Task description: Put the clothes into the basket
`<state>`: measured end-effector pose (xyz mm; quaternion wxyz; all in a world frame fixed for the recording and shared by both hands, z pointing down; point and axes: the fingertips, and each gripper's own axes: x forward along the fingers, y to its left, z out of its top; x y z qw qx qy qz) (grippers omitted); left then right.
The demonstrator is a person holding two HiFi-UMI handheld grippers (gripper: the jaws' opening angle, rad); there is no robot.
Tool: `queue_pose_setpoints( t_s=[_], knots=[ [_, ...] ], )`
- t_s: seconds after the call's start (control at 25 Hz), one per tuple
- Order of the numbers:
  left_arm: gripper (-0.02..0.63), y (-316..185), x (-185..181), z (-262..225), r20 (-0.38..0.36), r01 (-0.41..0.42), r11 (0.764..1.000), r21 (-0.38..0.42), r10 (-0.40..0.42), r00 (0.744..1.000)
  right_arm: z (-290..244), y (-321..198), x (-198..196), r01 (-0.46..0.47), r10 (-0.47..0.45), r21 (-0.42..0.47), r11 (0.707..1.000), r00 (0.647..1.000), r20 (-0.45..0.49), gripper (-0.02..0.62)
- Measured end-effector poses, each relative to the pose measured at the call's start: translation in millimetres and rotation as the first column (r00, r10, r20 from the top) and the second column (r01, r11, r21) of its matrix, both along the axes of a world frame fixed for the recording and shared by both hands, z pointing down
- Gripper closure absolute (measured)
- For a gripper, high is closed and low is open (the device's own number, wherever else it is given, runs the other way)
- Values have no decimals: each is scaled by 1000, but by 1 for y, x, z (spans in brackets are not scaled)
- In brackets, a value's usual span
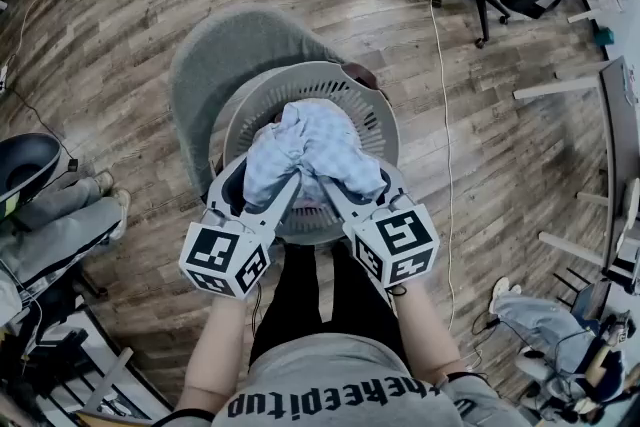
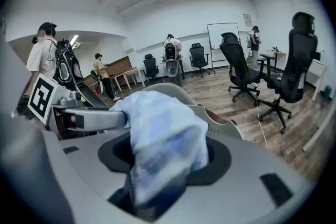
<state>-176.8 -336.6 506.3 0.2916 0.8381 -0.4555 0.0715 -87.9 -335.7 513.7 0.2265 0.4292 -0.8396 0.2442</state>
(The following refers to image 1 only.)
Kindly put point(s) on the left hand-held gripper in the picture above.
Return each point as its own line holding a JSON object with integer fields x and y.
{"x": 226, "y": 257}

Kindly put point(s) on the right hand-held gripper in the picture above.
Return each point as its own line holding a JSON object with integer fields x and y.
{"x": 395, "y": 245}

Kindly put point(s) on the light blue checked clothes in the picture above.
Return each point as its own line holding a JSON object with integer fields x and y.
{"x": 320, "y": 150}

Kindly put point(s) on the grey plastic laundry basket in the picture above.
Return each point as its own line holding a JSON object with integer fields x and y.
{"x": 350, "y": 102}

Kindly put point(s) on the person's left forearm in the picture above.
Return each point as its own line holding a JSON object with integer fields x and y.
{"x": 215, "y": 350}

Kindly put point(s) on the person's right forearm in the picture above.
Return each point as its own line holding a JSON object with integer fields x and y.
{"x": 430, "y": 335}

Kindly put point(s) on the person's black trousers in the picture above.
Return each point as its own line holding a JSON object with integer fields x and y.
{"x": 295, "y": 300}

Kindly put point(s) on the grey fabric chair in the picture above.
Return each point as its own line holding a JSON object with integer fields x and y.
{"x": 235, "y": 55}

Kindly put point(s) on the person's grey printed shirt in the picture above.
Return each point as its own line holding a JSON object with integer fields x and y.
{"x": 345, "y": 385}

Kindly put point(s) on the teal small box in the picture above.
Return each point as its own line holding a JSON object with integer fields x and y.
{"x": 607, "y": 36}

